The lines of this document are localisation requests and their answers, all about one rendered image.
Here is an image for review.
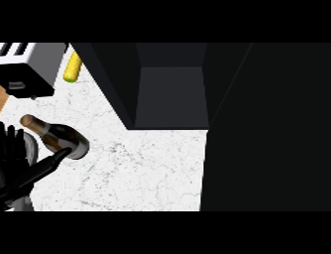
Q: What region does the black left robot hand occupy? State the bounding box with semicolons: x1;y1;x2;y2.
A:
0;121;74;212

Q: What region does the dark wine bottle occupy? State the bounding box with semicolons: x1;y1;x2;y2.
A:
20;114;90;161

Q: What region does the dark grey cabinet door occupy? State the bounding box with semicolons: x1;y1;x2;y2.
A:
200;42;331;212

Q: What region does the black and silver toaster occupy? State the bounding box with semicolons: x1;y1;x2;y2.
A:
0;42;70;100

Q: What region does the yellow corn cob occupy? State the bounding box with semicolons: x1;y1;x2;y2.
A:
62;50;83;83

